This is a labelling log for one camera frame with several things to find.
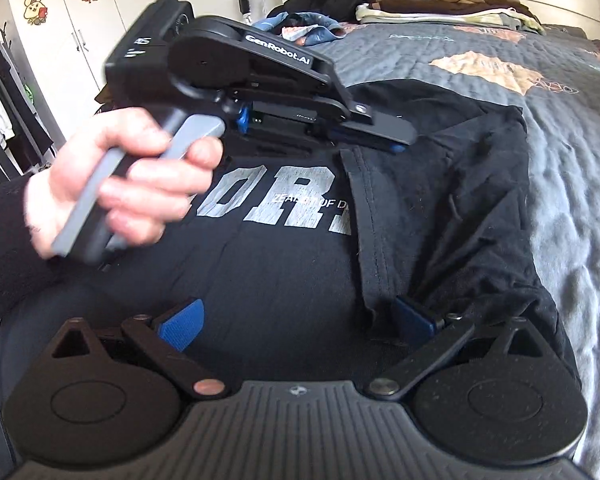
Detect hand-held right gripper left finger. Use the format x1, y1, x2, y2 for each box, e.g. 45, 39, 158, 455
49, 298, 229, 402

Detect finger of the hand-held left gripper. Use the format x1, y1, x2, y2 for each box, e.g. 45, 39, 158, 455
324, 129, 409, 155
329, 99, 418, 144

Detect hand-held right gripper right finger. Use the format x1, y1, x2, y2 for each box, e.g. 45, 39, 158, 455
366, 295, 549, 401

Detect black printed t-shirt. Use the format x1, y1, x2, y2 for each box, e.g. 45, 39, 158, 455
55, 77, 581, 393

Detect person's left forearm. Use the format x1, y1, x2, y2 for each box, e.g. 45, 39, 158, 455
0, 172, 56, 311

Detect blue patterned clothes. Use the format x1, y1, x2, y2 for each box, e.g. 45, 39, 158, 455
252, 10, 349, 44

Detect stack of folded brown clothes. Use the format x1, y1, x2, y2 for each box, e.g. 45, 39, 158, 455
355, 0, 547, 37

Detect clothes rack with hanging clothes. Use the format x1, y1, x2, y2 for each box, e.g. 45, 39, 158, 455
0, 30, 62, 192

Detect person's left hand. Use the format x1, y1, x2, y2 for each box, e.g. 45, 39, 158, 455
24, 106, 226, 261

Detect white wardrobe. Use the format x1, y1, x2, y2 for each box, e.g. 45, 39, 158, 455
0, 0, 281, 113

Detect grey printed bedspread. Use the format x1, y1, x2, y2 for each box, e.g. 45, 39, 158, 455
280, 10, 600, 480

